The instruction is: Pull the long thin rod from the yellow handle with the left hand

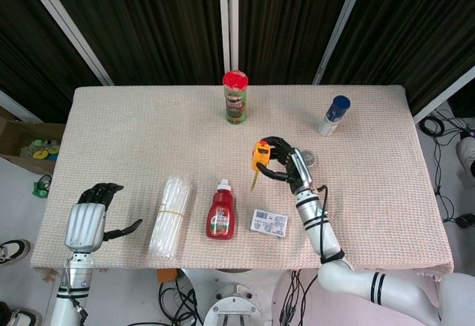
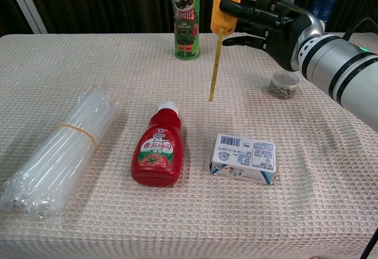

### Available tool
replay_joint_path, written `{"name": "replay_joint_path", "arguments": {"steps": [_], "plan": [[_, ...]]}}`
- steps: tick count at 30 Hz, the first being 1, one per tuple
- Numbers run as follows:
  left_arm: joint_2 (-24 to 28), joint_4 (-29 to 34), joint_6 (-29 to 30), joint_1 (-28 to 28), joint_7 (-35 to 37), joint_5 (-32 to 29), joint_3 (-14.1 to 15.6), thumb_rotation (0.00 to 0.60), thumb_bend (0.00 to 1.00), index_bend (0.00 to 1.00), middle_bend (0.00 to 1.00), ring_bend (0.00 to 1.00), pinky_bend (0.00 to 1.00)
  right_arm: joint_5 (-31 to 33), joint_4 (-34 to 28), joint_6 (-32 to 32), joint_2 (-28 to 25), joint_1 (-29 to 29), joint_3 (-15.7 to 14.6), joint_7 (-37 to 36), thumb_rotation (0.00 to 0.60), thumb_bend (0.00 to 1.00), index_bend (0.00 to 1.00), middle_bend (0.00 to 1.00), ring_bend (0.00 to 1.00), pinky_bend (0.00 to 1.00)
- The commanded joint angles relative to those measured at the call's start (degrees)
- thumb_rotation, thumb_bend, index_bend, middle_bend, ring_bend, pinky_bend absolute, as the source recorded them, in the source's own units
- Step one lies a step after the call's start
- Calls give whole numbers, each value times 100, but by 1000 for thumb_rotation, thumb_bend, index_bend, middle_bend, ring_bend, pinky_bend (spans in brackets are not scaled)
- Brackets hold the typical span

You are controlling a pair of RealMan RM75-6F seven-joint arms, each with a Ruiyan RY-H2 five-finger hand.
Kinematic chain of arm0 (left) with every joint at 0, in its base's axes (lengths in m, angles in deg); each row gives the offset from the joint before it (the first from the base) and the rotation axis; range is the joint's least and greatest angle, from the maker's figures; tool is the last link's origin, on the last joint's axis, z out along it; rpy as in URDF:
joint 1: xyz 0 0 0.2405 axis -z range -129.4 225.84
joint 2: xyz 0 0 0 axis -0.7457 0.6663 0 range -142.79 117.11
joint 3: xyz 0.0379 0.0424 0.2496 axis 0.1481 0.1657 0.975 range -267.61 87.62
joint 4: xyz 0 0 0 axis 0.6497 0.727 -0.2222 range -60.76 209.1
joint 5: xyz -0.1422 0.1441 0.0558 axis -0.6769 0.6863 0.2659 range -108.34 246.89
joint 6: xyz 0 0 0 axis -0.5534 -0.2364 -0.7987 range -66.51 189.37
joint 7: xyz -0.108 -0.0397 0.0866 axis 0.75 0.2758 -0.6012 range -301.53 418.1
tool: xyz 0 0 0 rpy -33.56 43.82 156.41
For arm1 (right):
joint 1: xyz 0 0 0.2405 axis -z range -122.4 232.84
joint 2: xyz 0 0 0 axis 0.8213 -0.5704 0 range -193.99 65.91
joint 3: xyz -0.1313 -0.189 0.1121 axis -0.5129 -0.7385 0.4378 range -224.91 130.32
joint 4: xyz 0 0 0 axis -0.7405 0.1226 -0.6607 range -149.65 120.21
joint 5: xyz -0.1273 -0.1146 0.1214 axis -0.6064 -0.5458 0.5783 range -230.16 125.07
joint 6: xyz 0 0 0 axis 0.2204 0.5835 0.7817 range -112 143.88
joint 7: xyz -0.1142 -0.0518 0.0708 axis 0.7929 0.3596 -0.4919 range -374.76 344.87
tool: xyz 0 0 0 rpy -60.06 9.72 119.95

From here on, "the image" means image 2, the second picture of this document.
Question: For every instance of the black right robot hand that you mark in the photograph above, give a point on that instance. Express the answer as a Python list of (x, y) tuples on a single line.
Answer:
[(289, 26)]

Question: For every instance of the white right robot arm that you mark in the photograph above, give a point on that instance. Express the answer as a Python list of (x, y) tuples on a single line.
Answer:
[(339, 64)]

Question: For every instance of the blue-capped clear bottle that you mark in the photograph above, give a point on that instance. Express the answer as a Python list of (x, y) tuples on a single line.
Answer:
[(323, 3)]

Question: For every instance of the green Pringles can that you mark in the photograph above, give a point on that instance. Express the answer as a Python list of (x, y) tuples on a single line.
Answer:
[(184, 20)]

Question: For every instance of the white blue printed carton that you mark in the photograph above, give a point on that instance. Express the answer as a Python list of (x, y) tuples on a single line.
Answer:
[(243, 158)]

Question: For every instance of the red ketchup squeeze bottle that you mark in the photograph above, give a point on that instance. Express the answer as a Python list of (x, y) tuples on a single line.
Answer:
[(158, 152)]

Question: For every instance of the beige waffle-weave tablecloth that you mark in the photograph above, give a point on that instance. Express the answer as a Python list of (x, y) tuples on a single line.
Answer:
[(88, 64)]

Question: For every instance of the yellow rubber band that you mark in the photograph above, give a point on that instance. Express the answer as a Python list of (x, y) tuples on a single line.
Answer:
[(76, 129)]

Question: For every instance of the clear plastic straw bundle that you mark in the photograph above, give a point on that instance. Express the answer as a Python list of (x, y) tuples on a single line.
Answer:
[(59, 158)]

